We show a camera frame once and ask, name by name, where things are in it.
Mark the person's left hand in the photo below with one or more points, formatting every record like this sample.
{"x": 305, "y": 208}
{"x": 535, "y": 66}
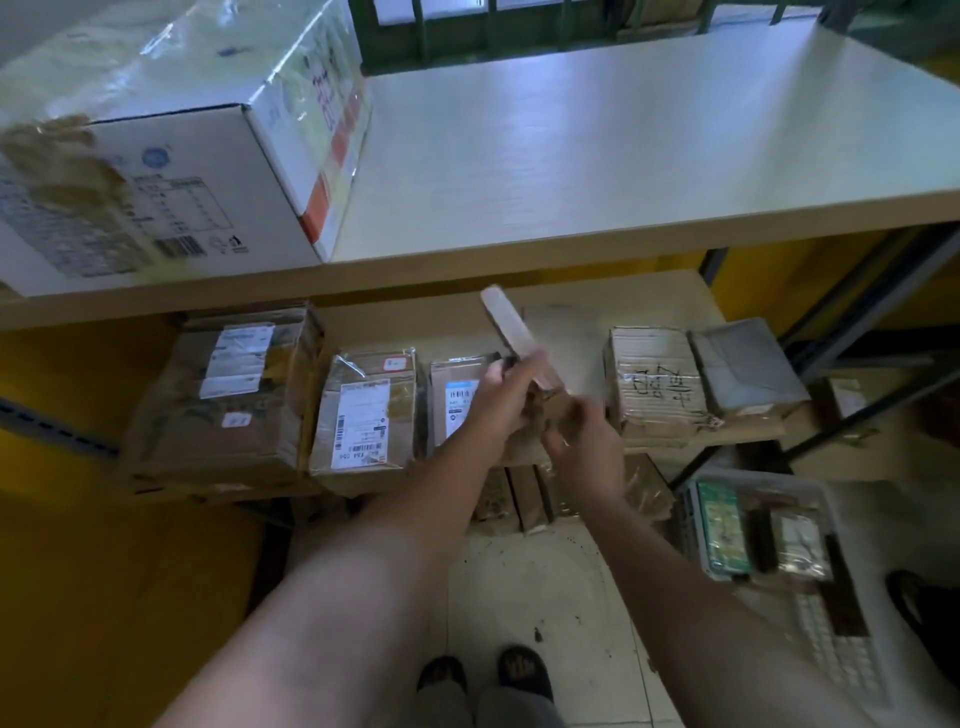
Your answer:
{"x": 506, "y": 405}

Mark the person's right hand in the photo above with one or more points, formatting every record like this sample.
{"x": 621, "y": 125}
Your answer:
{"x": 592, "y": 457}

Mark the person's right fingers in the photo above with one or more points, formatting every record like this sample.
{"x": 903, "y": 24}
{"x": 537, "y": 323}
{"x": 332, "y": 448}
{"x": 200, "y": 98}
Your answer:
{"x": 574, "y": 420}

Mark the person's left fingers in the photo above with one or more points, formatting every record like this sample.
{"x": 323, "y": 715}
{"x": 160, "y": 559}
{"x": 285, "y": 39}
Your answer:
{"x": 541, "y": 373}

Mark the person's right forearm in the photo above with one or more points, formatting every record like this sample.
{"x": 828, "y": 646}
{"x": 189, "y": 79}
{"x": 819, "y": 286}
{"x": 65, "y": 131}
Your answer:
{"x": 697, "y": 622}

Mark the person's left forearm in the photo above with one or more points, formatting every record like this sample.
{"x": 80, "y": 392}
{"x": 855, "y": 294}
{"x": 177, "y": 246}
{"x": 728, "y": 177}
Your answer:
{"x": 352, "y": 585}

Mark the small brown labelled parcel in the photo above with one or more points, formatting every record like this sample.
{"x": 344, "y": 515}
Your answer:
{"x": 454, "y": 394}

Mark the brown box with handwriting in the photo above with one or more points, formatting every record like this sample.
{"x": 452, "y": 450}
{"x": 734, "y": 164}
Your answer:
{"x": 656, "y": 382}

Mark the brown parcel under shelf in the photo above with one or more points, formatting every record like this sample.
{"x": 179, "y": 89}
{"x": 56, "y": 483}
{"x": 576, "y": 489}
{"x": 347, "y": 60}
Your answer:
{"x": 649, "y": 487}
{"x": 499, "y": 502}

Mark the low brown cardboard box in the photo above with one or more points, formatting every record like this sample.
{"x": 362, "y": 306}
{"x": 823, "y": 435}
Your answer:
{"x": 750, "y": 426}

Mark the medium brown labelled parcel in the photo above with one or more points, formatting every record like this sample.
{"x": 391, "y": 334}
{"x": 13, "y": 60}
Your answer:
{"x": 367, "y": 420}

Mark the grey poly mailer parcel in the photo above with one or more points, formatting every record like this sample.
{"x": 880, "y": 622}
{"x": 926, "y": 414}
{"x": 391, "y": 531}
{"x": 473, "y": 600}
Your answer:
{"x": 746, "y": 364}

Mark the green packet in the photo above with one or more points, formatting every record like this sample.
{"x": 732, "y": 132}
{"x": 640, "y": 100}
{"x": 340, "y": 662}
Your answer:
{"x": 721, "y": 529}

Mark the brown packet with white label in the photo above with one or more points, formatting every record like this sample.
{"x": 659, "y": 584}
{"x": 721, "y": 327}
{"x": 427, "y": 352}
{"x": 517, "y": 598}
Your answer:
{"x": 799, "y": 540}

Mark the person's right shoe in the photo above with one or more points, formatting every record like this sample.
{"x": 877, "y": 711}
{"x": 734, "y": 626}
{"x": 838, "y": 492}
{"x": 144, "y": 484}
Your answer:
{"x": 526, "y": 671}

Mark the person's shoe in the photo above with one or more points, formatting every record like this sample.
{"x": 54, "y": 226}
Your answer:
{"x": 442, "y": 673}
{"x": 526, "y": 671}

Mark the person's left shoe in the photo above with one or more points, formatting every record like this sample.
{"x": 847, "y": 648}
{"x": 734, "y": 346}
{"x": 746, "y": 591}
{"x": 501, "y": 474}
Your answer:
{"x": 442, "y": 673}

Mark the brown cardboard box on floor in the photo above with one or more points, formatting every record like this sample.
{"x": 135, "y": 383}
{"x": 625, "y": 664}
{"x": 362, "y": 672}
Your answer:
{"x": 870, "y": 427}

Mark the person's grey trousers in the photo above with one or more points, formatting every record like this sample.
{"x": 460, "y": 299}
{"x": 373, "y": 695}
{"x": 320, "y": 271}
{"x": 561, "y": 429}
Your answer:
{"x": 480, "y": 709}

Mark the large brown taped parcel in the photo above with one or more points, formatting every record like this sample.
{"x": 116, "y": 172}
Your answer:
{"x": 225, "y": 405}

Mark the white plastic basket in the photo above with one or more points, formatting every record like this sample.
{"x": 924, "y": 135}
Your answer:
{"x": 832, "y": 622}

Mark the black object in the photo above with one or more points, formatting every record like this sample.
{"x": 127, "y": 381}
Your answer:
{"x": 926, "y": 607}

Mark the large white cardboard box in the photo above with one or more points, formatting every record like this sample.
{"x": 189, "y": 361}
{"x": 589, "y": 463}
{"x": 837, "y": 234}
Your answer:
{"x": 172, "y": 127}

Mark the dark metal shelf frame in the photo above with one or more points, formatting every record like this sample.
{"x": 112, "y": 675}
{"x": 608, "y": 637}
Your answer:
{"x": 862, "y": 307}

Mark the green window frame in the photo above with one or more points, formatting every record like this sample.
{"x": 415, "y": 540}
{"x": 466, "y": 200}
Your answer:
{"x": 555, "y": 26}

